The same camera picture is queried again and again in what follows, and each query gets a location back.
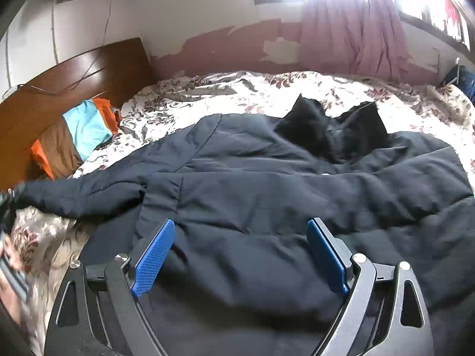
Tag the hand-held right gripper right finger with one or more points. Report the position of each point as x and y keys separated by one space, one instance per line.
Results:
x=328 y=257

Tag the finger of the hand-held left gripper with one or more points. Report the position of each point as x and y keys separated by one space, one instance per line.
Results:
x=8 y=204

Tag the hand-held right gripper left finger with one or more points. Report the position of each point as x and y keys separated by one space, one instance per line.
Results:
x=154 y=263

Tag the black padded jacket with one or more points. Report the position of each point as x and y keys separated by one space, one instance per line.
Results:
x=252 y=200

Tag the person's left hand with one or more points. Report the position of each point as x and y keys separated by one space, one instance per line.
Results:
x=9 y=304

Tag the orange cyan brown pillow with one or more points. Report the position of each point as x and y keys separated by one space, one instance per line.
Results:
x=79 y=133

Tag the wooden headboard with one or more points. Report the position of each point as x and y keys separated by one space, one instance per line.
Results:
x=74 y=78

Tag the floral bed blanket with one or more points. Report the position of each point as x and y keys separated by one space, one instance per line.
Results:
x=222 y=92

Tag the blue cloth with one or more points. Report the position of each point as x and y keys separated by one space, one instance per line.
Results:
x=465 y=81

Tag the pink curtain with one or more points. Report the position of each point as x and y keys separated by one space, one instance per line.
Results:
x=352 y=33

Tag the large barred window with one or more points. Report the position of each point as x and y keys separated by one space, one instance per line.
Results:
x=434 y=3

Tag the red hanging ornament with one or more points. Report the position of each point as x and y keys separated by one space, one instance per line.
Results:
x=454 y=11

